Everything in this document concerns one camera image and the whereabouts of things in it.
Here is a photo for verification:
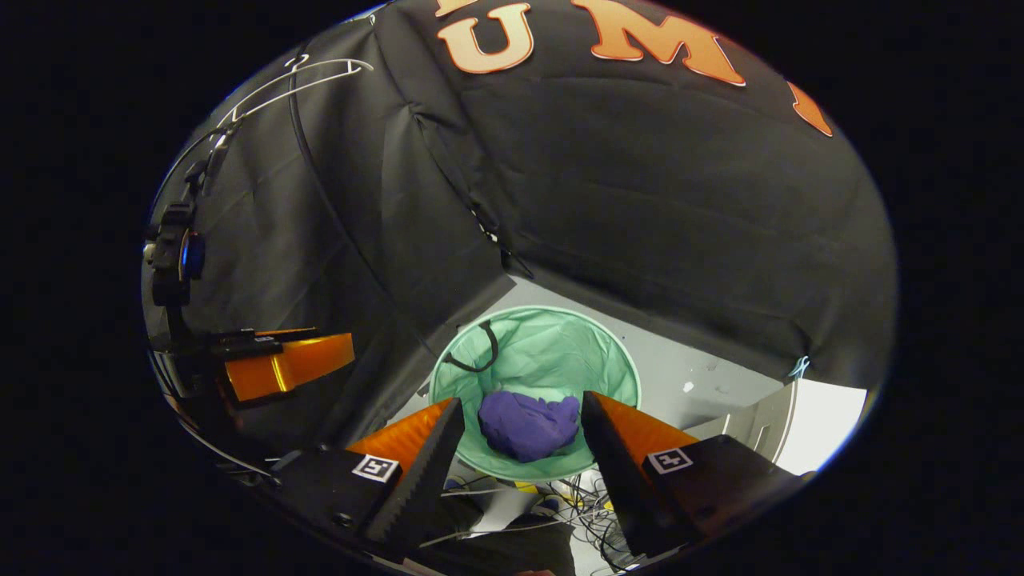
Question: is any tangle of floor cables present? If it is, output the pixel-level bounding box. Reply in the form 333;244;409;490
448;472;641;573

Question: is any lettered black backdrop cloth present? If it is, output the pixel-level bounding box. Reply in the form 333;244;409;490
376;0;898;386

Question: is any green mesh laundry hamper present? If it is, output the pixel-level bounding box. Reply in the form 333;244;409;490
429;306;642;483

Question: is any plain black backdrop cloth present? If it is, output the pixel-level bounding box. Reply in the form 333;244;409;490
148;16;513;449

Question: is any purple corduroy jacket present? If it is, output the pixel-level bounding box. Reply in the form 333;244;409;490
478;390;582;463

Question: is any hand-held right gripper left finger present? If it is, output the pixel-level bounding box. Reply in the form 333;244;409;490
268;398;466;561

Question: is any white clothes hanger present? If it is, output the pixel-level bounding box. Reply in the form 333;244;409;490
216;58;374;129

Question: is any white panel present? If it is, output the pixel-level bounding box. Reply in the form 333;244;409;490
688;378;870;478

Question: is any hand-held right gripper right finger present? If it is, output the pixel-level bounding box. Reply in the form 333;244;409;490
580;390;809;561

